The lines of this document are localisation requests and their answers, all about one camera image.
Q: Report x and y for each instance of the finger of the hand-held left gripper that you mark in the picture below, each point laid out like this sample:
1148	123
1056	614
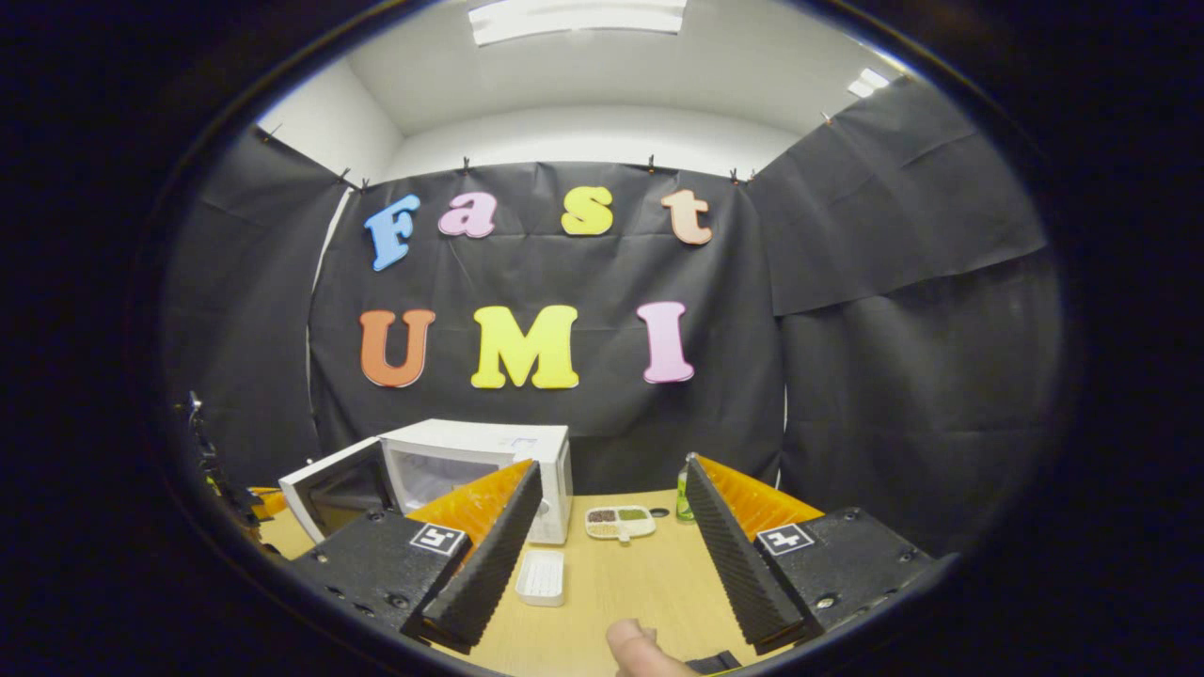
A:
268	503

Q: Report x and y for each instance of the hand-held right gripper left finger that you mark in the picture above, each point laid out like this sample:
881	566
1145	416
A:
489	574

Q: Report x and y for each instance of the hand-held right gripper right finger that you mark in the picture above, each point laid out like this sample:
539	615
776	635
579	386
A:
734	564

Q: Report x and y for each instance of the white microwave oven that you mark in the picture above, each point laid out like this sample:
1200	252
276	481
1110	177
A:
489	437

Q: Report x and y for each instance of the small white rectangular tray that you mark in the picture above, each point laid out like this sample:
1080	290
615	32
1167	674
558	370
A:
541	578

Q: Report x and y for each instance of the green drink bottle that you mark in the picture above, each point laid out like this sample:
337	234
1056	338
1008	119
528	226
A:
684	508

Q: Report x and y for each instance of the white divided grain dish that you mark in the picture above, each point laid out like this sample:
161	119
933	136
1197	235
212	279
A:
621	522

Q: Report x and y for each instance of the black backdrop cloth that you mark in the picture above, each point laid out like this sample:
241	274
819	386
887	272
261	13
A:
611	423

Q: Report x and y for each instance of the row of small cloth clips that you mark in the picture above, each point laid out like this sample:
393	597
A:
650	163

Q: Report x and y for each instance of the small ceiling light panel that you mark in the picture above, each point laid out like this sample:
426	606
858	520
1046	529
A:
867	83

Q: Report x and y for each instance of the large ceiling light panel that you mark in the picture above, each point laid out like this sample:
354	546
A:
574	19

